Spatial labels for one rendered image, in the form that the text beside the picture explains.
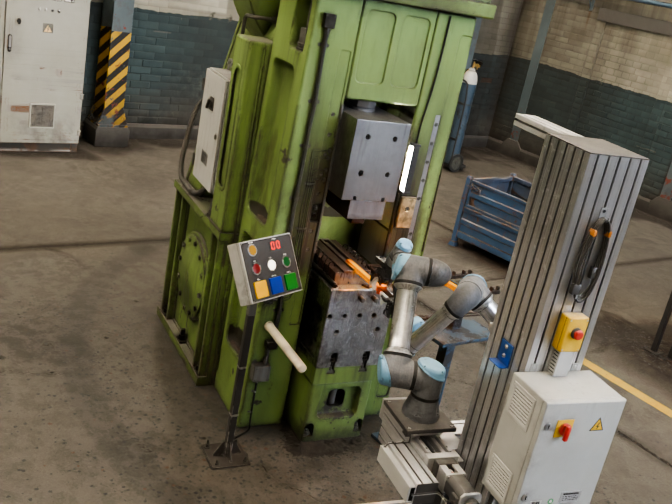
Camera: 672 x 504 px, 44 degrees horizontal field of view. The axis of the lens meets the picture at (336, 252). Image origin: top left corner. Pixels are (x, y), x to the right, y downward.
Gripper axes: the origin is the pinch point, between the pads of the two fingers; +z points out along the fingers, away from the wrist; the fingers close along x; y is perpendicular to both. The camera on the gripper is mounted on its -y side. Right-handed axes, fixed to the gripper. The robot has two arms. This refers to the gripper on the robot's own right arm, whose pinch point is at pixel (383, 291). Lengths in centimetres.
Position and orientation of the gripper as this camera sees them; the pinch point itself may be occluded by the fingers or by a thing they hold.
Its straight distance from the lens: 395.5
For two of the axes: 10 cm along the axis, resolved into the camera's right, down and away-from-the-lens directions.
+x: 8.9, 0.1, 4.6
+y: -1.8, 9.3, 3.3
